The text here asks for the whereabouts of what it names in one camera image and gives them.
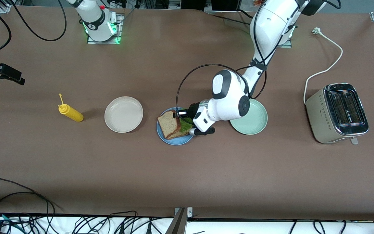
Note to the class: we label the orange patterned packet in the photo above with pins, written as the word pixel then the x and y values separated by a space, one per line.
pixel 256 2

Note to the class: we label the brown bread slice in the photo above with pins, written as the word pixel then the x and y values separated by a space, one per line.
pixel 169 125
pixel 179 135

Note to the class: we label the beige round plate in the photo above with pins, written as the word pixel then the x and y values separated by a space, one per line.
pixel 123 114

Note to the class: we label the blue round plate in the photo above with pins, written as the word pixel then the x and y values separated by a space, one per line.
pixel 177 140

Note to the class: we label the green lettuce leaf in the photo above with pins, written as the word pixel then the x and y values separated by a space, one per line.
pixel 185 125

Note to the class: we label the silver beige toaster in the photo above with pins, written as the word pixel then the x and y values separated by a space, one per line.
pixel 320 117

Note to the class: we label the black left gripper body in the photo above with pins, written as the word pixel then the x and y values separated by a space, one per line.
pixel 193 108

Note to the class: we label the metal table edge bracket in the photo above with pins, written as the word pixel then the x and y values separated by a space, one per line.
pixel 182 221

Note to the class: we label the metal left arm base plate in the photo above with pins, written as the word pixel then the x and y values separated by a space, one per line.
pixel 286 44

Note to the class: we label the grey metal box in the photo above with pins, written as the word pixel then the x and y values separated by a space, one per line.
pixel 174 4

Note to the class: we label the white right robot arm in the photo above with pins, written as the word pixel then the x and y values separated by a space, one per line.
pixel 94 19

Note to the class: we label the yellow mustard squeeze bottle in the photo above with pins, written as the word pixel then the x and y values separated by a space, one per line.
pixel 71 113

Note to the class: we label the pale green round plate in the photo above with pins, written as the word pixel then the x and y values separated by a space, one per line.
pixel 255 125

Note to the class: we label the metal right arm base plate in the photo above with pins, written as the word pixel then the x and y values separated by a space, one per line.
pixel 104 41

